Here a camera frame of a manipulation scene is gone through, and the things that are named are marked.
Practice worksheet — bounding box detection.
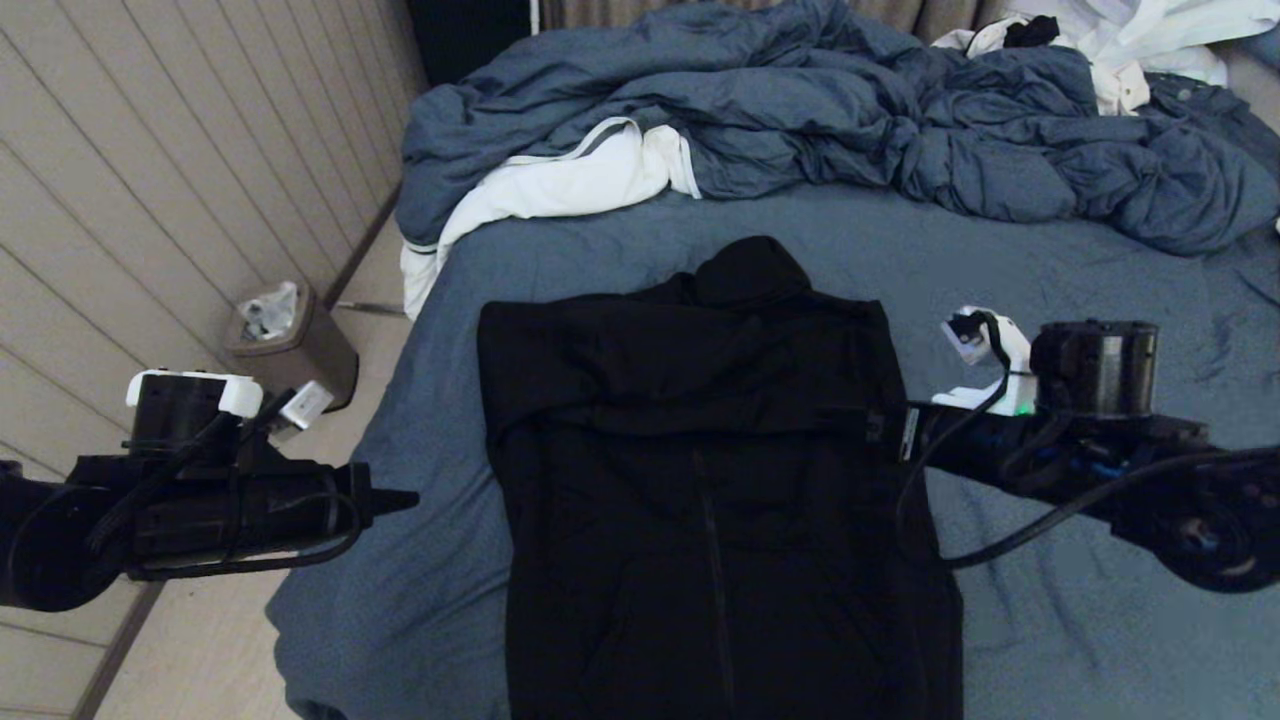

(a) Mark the black zip hoodie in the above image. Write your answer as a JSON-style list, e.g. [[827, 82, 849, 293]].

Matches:
[[477, 236, 964, 720]]

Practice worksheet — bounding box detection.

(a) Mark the white clothes pile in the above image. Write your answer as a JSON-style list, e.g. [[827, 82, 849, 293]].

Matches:
[[935, 0, 1280, 86]]

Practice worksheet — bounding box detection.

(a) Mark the brown trash bin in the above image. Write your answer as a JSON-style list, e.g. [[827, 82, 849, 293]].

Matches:
[[222, 282, 361, 415]]

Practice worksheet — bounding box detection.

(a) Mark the blue bed sheet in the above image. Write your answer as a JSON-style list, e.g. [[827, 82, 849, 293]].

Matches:
[[265, 185, 1280, 720]]

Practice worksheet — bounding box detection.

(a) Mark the white plastic bin liner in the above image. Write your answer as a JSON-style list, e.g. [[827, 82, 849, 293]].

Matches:
[[238, 280, 301, 341]]

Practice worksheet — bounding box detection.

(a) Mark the cream garment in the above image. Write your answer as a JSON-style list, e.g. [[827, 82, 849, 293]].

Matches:
[[1095, 58, 1153, 113]]

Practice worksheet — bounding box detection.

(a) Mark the blue denim garment with buttons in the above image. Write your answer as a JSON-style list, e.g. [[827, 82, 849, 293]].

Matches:
[[1148, 72, 1280, 161]]

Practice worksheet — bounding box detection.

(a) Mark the small black garment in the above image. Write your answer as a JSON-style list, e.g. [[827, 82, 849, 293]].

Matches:
[[1005, 15, 1061, 48]]

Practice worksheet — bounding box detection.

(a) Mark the rumpled blue duvet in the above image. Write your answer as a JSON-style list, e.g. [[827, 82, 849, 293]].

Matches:
[[395, 0, 1280, 256]]

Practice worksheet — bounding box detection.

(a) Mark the beige curtain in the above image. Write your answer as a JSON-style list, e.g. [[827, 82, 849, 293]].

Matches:
[[540, 0, 1011, 43]]

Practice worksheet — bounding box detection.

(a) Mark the black furniture piece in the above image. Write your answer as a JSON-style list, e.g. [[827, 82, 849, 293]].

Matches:
[[405, 0, 536, 86]]

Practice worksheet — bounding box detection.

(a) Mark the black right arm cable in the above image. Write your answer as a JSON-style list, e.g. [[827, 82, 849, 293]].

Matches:
[[895, 310, 1280, 571]]

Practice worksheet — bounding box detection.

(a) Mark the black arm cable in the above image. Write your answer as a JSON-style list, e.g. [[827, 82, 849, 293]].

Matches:
[[85, 415, 363, 583], [895, 310, 1280, 571]]

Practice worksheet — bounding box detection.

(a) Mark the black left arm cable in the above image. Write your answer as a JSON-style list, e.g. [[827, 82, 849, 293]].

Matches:
[[85, 415, 363, 583]]

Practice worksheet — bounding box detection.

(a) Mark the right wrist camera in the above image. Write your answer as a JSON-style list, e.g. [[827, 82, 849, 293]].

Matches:
[[930, 305, 1161, 421]]

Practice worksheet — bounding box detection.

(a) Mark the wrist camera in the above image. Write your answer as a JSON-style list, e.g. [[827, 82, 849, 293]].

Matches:
[[125, 368, 336, 466], [930, 305, 1161, 421]]

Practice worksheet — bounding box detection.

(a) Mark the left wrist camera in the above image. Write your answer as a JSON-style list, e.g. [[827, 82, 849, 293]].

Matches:
[[125, 368, 336, 466]]

